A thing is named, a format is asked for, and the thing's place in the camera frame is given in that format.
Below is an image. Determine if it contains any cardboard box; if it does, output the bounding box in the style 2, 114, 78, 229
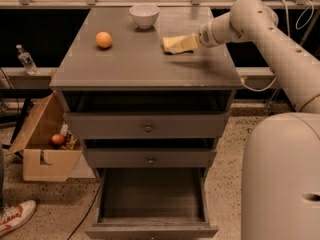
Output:
8, 94, 90, 182

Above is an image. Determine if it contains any clear water bottle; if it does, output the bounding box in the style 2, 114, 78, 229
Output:
16, 44, 38, 75

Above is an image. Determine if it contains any grey top drawer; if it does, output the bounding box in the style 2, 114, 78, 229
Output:
63, 91, 232, 140

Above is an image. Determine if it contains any white and red sneaker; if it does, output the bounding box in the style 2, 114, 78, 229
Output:
0, 200, 37, 237

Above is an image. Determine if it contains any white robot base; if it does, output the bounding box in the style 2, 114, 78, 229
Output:
241, 113, 320, 240

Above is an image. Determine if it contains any grey drawer cabinet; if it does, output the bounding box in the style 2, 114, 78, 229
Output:
49, 5, 245, 178

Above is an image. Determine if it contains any orange fruit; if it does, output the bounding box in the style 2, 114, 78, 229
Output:
95, 32, 112, 49

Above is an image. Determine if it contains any grey middle drawer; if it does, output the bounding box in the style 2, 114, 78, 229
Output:
84, 138, 217, 168

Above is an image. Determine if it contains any grey open bottom drawer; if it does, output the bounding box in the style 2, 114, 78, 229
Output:
85, 168, 218, 240

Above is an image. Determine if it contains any white bowl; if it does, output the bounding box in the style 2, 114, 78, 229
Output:
129, 5, 160, 29

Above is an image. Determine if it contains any small white item in box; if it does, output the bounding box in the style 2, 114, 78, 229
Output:
60, 124, 68, 137

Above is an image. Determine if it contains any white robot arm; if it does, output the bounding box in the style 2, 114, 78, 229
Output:
168, 0, 320, 114

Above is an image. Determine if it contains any metal tripod pole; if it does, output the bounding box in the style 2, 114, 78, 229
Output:
265, 7, 320, 115

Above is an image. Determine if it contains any yellow sponge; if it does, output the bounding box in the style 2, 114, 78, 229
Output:
162, 35, 193, 54

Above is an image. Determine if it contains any black floor cable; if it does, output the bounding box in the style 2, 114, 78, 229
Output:
66, 185, 102, 240

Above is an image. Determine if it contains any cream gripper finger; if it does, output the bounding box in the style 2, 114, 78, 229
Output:
169, 34, 199, 54

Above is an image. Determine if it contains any white cable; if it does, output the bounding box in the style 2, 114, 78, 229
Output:
242, 0, 316, 93

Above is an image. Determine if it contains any red apple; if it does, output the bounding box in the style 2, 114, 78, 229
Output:
51, 134, 65, 147

